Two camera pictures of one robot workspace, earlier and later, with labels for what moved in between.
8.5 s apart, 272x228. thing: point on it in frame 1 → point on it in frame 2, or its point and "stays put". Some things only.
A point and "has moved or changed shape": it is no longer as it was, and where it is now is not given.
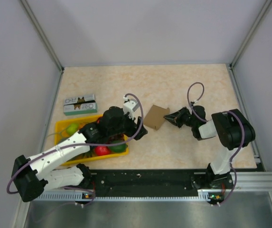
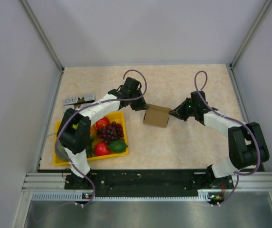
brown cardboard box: (154, 118) has moved or changed shape
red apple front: (101, 150) stays put
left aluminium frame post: (34, 19) stays put
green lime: (119, 148) stays put
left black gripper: (133, 130) → (142, 105)
